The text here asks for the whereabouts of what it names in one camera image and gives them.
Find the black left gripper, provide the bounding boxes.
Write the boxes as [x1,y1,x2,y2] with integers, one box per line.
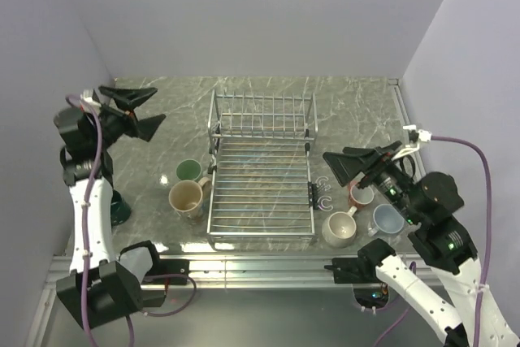
[92,86,166,150]

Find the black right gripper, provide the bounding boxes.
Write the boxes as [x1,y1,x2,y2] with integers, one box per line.
[321,138,422,221]

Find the pink coffee mug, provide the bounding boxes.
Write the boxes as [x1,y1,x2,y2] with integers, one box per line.
[348,181,375,210]

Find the white speckled round mug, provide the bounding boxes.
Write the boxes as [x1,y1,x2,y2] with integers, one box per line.
[322,206,358,249]

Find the light green cup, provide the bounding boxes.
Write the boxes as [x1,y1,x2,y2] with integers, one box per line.
[175,159,202,181]

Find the beige patterned mug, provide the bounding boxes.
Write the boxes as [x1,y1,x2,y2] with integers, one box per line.
[168,176,212,223]

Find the dark teal mug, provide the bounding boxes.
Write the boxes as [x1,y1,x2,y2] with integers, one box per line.
[110,190,132,227]

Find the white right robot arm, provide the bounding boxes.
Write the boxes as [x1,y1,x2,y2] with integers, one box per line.
[323,139,519,346]

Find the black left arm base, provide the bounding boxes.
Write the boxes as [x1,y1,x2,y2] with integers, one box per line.
[141,258,191,310]

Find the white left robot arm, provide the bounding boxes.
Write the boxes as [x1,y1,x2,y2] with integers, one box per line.
[54,86,166,332]

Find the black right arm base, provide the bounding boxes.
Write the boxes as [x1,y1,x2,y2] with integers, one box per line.
[323,258,389,311]

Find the white cup holder hooks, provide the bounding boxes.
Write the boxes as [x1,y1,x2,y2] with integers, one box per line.
[316,176,333,212]

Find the light blue mug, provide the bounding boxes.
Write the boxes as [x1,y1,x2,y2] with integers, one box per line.
[368,204,405,236]

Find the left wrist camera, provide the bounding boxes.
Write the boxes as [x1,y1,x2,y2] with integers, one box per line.
[80,89,102,110]

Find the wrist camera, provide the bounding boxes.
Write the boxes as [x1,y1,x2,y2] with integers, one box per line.
[403,124,432,150]
[80,89,102,110]

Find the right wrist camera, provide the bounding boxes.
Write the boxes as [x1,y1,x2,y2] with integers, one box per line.
[403,124,432,150]

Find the metal wire dish rack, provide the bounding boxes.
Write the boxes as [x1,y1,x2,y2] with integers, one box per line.
[206,90,318,245]

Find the aluminium table edge rail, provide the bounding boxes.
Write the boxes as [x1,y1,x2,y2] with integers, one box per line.
[24,78,448,347]

